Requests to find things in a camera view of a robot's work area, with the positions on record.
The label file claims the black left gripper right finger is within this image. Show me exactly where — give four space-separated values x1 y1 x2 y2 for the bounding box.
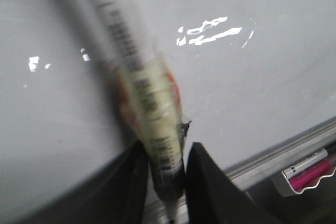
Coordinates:
185 142 278 223

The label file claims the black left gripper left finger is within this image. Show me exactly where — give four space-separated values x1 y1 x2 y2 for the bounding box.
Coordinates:
19 141 149 223

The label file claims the white black whiteboard marker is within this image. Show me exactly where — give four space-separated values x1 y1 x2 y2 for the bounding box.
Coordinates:
98 2 185 223

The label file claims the white marker tray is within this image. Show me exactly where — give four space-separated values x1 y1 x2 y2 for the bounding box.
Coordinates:
271 140 336 197

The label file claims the white marker in tray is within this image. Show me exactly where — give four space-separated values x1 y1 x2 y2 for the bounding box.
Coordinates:
282 148 328 179

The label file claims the pink marker in tray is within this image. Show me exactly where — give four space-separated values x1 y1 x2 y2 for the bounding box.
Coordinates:
289 154 335 190

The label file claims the red round magnet under tape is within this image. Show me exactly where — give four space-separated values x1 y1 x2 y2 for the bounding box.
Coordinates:
115 70 183 132

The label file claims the white whiteboard with aluminium frame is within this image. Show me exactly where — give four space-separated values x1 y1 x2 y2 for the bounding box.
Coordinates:
1 0 335 223

